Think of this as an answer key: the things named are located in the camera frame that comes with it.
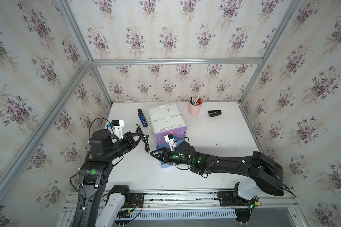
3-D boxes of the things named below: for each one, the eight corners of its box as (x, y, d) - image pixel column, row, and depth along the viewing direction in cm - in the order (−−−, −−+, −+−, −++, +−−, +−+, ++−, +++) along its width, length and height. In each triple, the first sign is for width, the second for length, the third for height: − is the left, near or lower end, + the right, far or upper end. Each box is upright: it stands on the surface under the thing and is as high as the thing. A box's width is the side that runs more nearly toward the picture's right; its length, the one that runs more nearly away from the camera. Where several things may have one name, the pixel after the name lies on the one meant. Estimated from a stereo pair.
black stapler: (210, 116, 112) (210, 114, 110) (208, 112, 115) (209, 110, 113) (221, 115, 114) (222, 113, 112) (219, 111, 116) (220, 109, 114)
